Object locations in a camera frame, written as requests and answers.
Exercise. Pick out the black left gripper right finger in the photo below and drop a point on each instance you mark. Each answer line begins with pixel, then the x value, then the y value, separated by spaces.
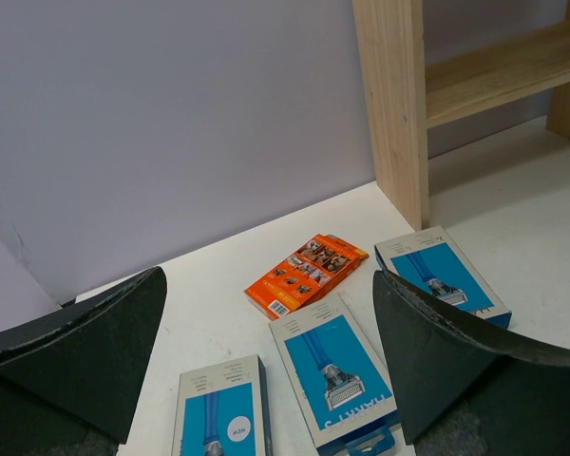
pixel 465 386

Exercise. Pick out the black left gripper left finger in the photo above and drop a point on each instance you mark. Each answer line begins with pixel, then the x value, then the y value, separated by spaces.
pixel 70 381

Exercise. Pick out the harry's razor box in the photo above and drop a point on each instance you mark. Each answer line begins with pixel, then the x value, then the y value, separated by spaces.
pixel 341 385
pixel 224 410
pixel 433 262

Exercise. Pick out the orange styler box back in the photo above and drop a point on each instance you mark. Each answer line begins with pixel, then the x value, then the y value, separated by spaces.
pixel 305 276

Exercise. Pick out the wooden shelf unit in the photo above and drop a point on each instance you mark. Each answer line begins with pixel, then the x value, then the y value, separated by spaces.
pixel 405 97

